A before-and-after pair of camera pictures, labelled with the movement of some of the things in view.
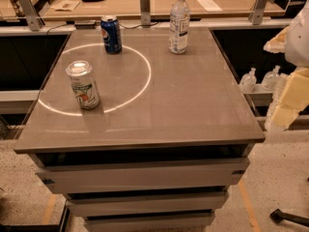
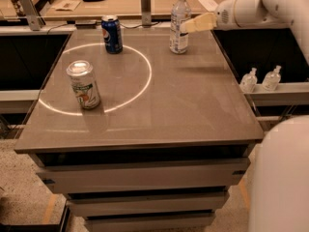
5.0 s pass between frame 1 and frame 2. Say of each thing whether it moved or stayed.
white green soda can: stayed
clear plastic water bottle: stayed
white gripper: moved
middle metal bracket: stayed
